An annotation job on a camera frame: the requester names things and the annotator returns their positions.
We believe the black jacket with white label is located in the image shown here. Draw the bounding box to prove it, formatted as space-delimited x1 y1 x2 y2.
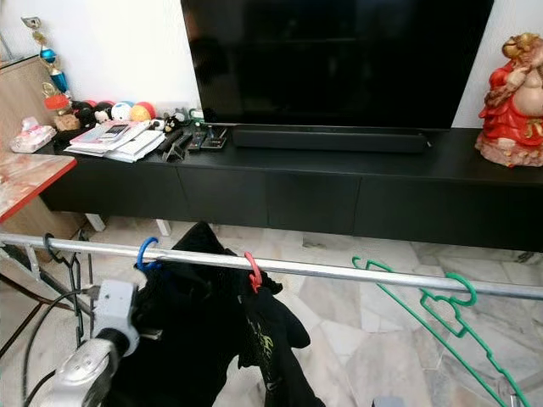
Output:
110 220 260 407

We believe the red plastic hanger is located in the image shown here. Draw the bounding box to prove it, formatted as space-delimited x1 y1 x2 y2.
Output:
244 251 264 293

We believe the black plastic hanger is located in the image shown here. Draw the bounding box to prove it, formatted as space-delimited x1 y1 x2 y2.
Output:
42 233 94 344

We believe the green plastic hanger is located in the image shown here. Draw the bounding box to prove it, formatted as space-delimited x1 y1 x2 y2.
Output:
352 257 543 407

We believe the black t-shirt with green logo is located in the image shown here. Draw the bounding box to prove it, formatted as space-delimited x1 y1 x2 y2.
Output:
225 271 327 407

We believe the stack of white papers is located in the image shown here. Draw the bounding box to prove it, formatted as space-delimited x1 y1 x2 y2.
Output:
110 130 166 162

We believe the black remote control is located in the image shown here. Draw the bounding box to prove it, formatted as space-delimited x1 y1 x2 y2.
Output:
160 129 192 162

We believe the stack of books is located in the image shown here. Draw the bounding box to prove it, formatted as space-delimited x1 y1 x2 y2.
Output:
66 121 149 152

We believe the black remote holder tray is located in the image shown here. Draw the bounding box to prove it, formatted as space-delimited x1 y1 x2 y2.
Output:
188 125 228 152

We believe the marble pattern folding table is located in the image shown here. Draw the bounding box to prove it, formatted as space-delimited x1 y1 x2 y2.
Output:
0 151 79 223

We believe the silver metal clothes rack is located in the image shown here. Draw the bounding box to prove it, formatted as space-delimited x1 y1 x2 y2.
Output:
0 231 543 344

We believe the orange round toy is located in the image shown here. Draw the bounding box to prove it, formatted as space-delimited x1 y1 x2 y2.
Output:
129 102 156 122

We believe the black tv console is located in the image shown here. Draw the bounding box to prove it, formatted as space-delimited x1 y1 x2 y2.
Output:
41 125 543 253

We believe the black plush toy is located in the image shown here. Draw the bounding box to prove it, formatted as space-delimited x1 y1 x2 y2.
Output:
72 100 113 126

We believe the pink tissue pack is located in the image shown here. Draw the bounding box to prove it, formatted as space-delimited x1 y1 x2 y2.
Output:
10 116 57 153

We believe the jar with red lid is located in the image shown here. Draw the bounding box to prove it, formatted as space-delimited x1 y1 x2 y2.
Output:
44 93 80 132

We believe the black soundbar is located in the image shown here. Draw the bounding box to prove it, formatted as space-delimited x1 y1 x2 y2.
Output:
231 125 431 153

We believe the light wooden cabinet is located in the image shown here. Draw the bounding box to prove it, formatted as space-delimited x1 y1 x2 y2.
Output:
0 55 62 153

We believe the gold and blue trophy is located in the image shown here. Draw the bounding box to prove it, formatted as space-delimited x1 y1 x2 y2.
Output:
21 15 70 111

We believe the large black television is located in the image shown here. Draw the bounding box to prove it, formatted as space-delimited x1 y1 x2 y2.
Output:
181 0 495 130

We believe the red laughing buddha statue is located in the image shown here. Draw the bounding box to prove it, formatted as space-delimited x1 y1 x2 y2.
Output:
475 32 543 167

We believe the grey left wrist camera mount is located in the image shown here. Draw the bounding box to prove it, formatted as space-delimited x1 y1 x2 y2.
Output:
92 280 139 357

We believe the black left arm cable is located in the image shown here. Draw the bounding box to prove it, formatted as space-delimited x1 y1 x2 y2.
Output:
21 287 98 407

